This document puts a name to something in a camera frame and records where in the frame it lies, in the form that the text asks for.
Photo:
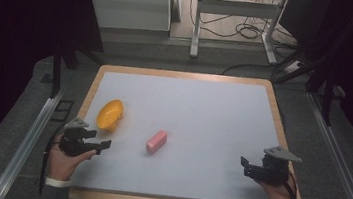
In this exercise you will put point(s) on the yellow plastic soap dish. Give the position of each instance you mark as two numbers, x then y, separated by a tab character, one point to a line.
109	114

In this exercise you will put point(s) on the black metal stand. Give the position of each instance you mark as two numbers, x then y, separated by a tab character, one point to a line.
327	96
56	72

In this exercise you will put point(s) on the pink soap bar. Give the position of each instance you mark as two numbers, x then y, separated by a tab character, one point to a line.
156	141

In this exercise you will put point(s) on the wooden framed white board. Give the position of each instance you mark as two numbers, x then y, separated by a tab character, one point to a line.
195	122

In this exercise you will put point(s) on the person's left hand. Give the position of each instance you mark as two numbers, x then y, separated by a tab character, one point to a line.
63	163

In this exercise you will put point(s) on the white power strip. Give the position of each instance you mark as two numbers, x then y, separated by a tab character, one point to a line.
293	67

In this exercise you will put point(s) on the person's right hand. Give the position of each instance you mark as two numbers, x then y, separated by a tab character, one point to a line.
279	195

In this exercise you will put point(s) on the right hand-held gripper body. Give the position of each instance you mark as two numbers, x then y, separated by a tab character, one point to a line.
274	169

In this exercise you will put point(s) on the white metal desk frame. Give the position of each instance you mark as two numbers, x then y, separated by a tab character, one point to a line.
235	8

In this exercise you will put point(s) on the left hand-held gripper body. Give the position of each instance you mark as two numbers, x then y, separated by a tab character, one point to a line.
72	141

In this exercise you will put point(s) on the white cabinet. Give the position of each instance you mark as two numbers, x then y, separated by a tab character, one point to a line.
128	3

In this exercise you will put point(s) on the black floor bracket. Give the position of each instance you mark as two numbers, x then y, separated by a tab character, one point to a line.
62	110

